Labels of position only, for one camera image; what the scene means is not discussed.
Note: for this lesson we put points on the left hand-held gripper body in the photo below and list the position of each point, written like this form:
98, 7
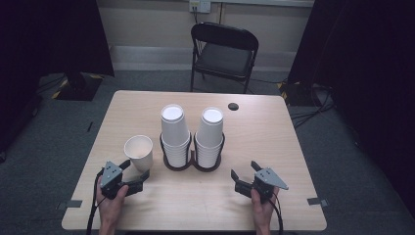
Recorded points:
111, 179

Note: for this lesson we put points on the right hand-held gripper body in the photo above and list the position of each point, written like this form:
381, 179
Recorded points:
266, 181

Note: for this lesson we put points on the single white paper cup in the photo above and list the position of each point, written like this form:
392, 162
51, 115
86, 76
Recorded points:
139, 151

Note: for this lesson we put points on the stack of white paper cups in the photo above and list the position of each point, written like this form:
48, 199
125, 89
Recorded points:
210, 137
175, 137

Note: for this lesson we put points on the black double cup holder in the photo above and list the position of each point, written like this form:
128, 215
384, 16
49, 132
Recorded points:
192, 163

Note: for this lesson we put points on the person's left hand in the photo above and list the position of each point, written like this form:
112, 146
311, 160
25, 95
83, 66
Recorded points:
111, 209

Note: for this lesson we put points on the person's right hand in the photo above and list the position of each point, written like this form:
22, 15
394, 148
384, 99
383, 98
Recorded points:
263, 210

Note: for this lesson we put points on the grey tape strip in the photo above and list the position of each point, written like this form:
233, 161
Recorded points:
317, 201
69, 204

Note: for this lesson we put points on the black round table grommet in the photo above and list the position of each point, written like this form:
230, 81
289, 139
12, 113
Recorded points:
233, 106

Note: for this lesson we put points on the black stand base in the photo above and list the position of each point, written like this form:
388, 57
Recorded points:
78, 86
295, 94

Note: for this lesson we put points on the black folding chair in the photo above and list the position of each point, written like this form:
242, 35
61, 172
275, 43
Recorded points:
225, 58

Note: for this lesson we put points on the black curtain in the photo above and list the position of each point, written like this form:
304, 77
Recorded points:
49, 42
365, 65

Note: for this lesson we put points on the white wall socket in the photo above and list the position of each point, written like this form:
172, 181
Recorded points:
199, 5

